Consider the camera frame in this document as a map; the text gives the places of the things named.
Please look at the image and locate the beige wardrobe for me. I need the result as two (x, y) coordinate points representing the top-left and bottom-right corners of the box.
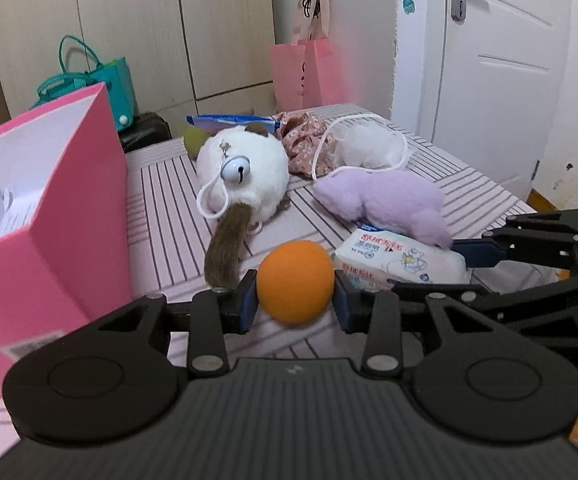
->
(0, 0), (401, 137)

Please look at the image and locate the green plush ball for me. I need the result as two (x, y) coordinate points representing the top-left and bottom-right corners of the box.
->
(183, 125), (210, 160)

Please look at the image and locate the orange plush ball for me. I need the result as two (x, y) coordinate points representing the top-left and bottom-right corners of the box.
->
(257, 240), (335, 325)

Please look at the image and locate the wet wipes pack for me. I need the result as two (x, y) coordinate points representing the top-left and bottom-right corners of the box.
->
(332, 226), (471, 292)

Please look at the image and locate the white plush toy brown tail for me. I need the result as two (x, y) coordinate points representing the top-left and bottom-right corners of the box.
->
(196, 122), (289, 289)

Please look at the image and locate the purple plush star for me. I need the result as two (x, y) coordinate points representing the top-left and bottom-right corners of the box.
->
(312, 168), (453, 249)

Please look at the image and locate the pink storage box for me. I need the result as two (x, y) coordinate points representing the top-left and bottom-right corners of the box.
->
(0, 84), (132, 392)

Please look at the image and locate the blue snack package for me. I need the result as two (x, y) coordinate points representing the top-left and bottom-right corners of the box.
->
(186, 114), (280, 134)

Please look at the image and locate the black suitcase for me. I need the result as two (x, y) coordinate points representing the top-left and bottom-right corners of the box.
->
(119, 112), (172, 154)

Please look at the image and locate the pink floral fabric pouch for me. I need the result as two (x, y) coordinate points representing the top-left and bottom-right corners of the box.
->
(274, 112), (327, 179)

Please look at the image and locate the white drawstring pouch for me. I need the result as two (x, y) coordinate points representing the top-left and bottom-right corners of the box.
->
(310, 113), (413, 181)

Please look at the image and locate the pink paper bag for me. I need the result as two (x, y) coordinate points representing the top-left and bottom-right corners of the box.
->
(269, 0), (351, 112)

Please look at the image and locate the teal felt handbag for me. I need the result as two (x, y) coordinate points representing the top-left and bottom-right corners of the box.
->
(34, 35), (136, 131)

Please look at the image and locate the white door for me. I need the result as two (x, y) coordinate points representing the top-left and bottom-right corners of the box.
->
(431, 0), (571, 198)

